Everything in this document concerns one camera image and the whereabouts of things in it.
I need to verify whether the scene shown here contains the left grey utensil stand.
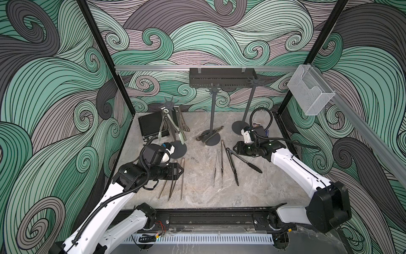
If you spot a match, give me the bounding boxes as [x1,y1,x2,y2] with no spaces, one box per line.
[158,98,187,159]

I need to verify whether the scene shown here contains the middle grey utensil stand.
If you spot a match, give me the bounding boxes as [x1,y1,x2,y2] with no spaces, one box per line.
[204,87,221,146]

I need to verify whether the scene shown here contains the black locking tongs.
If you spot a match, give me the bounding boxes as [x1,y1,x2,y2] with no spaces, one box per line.
[226,147,263,187]

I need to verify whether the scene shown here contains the steel fork-tip tongs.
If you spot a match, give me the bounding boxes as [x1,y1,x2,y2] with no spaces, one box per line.
[174,106,190,132]

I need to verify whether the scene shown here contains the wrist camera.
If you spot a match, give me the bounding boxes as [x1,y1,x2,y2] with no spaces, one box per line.
[139,142,176,167]
[241,127,256,144]

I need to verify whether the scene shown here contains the aluminium wall rail right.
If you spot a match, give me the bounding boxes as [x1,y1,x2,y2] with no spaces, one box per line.
[315,67,406,185]

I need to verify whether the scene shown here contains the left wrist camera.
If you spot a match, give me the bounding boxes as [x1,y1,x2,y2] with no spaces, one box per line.
[139,142,176,167]

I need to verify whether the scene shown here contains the right grey utensil stand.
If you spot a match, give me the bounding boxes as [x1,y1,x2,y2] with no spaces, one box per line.
[232,75,260,135]

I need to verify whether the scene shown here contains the clear acrylic wall box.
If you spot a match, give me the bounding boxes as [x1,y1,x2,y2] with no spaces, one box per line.
[288,64,335,116]

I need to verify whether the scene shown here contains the blue playing card box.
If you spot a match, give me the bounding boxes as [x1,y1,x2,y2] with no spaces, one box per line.
[255,126,269,137]

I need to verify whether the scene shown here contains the slim silver tweezer tongs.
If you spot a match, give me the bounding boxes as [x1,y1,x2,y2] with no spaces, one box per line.
[213,149,220,187]

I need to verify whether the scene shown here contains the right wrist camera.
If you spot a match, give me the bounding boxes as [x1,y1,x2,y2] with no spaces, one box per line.
[241,127,256,144]

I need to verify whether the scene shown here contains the dark slim steel tongs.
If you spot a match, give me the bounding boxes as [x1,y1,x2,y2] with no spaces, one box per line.
[220,140,224,188]

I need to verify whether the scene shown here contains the aluminium wall rail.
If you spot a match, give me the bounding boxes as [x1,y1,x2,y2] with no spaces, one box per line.
[115,65,299,73]
[315,67,406,185]

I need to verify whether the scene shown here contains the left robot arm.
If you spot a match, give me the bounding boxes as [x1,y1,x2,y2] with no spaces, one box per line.
[49,163,184,254]

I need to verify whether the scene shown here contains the aluminium wall rail back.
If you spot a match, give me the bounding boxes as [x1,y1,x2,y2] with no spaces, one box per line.
[115,65,299,73]

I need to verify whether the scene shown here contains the white slotted cable duct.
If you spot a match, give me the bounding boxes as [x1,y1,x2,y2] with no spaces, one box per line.
[122,233,275,246]

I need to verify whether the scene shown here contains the black aluminium case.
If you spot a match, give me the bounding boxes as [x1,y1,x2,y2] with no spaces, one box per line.
[138,112,162,141]

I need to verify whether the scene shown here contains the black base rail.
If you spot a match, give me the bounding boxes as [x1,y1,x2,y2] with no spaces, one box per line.
[110,207,337,232]

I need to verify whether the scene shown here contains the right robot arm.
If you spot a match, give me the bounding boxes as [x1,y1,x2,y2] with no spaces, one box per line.
[230,141,352,233]

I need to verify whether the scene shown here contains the grey utensil stand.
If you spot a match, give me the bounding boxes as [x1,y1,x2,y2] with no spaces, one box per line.
[158,98,187,159]
[204,87,221,146]
[232,75,260,135]

